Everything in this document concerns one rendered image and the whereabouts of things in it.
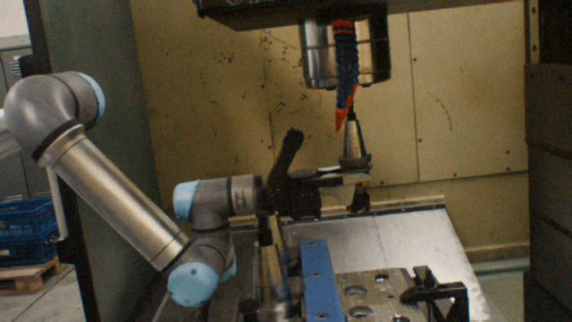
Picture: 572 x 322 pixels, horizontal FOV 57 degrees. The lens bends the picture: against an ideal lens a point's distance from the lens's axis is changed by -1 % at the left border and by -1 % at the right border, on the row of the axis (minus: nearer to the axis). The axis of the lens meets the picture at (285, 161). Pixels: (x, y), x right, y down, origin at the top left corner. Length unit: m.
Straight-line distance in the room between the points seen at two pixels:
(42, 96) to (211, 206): 0.34
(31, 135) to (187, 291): 0.35
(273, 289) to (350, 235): 1.43
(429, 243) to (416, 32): 0.76
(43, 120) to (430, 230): 1.49
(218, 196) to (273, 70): 1.06
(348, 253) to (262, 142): 0.52
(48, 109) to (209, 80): 1.14
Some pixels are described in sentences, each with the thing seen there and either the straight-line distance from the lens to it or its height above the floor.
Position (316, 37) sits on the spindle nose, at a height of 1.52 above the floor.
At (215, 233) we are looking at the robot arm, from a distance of 1.00.
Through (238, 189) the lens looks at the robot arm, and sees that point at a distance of 0.98.
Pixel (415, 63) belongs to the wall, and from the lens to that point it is 2.03.
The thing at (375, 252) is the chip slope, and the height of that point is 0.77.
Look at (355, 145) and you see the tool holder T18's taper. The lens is 0.98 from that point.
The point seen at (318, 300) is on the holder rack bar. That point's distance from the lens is 0.60.
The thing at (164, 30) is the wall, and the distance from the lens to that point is 2.03.
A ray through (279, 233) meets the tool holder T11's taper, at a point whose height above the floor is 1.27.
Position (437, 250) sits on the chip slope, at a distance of 1.97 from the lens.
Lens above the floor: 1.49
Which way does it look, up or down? 11 degrees down
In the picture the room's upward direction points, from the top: 6 degrees counter-clockwise
